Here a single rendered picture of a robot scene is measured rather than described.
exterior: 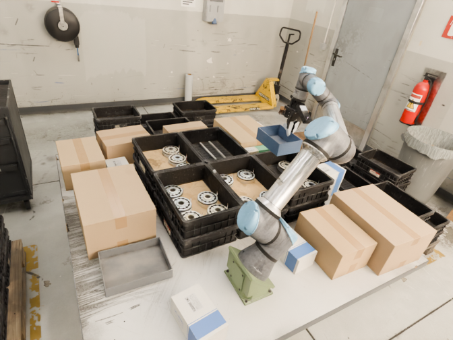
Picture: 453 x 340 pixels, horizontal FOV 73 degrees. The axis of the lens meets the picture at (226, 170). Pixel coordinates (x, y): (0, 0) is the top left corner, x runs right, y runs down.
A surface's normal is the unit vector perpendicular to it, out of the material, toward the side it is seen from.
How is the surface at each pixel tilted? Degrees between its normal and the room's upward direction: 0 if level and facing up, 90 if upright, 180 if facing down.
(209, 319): 0
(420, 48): 90
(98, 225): 90
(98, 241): 90
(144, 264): 0
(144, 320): 0
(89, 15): 90
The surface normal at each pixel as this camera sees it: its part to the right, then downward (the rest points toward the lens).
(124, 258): 0.11, -0.84
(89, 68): 0.47, 0.52
